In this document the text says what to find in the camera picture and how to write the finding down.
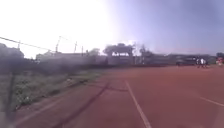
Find white painted lines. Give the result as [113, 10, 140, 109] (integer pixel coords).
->
[13, 80, 224, 128]

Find overhead wires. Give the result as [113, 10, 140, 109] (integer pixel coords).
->
[0, 35, 54, 53]

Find dark wall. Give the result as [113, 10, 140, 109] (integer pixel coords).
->
[0, 57, 111, 75]

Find long low building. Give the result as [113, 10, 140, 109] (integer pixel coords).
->
[34, 51, 224, 67]

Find row of poles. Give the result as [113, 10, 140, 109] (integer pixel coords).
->
[16, 35, 85, 58]

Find cluster of dark trees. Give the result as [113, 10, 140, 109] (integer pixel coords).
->
[102, 42, 155, 57]

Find group of people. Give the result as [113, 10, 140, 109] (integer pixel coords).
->
[195, 57, 224, 69]

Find red clay sports ground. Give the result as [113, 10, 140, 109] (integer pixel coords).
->
[9, 65, 224, 128]

